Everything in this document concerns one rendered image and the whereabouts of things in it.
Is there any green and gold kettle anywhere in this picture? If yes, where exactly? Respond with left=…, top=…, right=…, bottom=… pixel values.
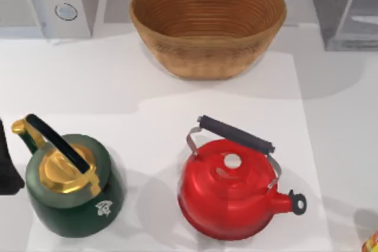
left=11, top=113, right=125, bottom=238

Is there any brown woven basket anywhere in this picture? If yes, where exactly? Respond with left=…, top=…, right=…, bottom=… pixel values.
left=129, top=0, right=288, bottom=81

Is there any red kettle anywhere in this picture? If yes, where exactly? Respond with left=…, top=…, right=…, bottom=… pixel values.
left=177, top=114, right=307, bottom=241

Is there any round microwave knob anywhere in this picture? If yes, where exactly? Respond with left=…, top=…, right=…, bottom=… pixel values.
left=54, top=2, right=79, bottom=21

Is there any pale microwave oven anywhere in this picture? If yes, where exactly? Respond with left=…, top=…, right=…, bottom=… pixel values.
left=0, top=0, right=103, bottom=40

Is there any yellow and red packet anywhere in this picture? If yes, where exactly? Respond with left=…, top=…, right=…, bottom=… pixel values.
left=362, top=229, right=378, bottom=252

